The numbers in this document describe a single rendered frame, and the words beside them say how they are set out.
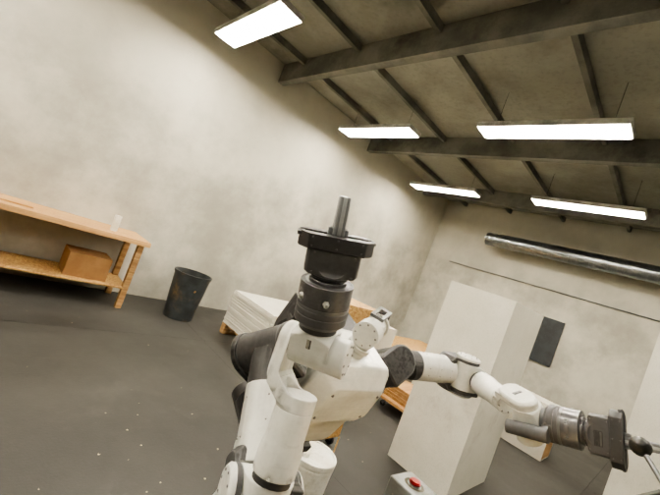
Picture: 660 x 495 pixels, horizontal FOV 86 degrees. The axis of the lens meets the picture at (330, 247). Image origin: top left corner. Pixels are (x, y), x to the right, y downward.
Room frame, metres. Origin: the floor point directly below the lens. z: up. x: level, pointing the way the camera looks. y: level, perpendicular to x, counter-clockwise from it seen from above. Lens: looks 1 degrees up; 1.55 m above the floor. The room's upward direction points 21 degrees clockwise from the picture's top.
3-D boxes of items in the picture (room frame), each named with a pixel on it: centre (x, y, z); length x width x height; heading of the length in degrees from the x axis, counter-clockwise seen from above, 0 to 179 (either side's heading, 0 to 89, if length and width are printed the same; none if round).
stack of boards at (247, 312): (5.59, -0.18, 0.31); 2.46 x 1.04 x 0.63; 134
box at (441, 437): (3.48, -1.73, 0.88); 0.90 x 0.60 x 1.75; 134
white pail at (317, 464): (2.27, -0.37, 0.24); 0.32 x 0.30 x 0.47; 134
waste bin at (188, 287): (5.06, 1.67, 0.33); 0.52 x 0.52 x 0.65
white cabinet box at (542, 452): (5.11, -3.56, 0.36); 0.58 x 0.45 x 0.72; 44
